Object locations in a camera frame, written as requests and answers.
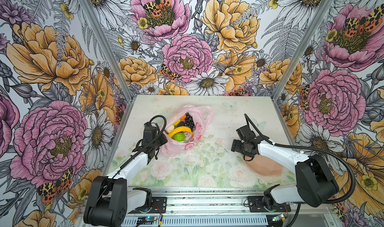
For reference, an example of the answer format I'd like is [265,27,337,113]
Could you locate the pink plastic bag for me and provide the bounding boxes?
[160,104,213,157]

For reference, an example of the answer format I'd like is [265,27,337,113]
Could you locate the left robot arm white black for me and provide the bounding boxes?
[83,123,167,227]

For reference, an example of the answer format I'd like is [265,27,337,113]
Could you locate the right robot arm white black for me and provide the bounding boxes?
[231,125,339,210]

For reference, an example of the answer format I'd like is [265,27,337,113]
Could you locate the beige fake garlic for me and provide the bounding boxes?
[166,125,175,134]

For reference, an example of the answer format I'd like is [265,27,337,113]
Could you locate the yellow fake banana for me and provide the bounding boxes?
[168,126,193,138]

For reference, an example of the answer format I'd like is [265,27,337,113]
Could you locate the green fake lime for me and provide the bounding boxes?
[172,132,186,142]

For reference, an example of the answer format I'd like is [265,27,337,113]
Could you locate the yellow fake lemon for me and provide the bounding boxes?
[173,120,181,127]

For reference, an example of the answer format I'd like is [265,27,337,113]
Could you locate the dark fake grapes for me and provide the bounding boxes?
[184,113,195,131]

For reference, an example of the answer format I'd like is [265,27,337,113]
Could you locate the pink flower-shaped plate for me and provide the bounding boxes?
[244,155,284,176]

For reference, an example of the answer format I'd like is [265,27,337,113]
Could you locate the right green circuit board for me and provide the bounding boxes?
[271,214,286,222]

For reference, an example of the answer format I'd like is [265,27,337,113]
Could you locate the green circuit board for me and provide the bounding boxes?
[136,216,158,226]
[271,214,286,222]

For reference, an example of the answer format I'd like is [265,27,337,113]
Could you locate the left green circuit board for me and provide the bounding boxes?
[136,216,158,226]

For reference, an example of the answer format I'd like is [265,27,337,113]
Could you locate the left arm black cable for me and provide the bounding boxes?
[89,115,168,210]

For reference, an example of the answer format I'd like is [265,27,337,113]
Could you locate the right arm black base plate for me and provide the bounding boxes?
[243,196,292,213]

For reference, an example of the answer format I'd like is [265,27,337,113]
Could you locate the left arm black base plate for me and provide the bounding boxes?
[124,196,168,214]

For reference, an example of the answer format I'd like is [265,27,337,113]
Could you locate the aluminium rail frame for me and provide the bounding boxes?
[120,187,342,227]

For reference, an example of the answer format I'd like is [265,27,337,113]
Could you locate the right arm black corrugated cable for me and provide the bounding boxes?
[244,113,357,227]

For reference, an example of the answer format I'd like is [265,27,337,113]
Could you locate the left aluminium corner post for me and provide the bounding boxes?
[78,0,134,104]

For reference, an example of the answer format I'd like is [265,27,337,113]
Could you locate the aluminium corner post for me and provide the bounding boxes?
[272,0,334,102]
[78,0,134,104]

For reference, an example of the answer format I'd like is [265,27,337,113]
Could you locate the right aluminium corner post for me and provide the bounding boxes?
[272,0,334,102]

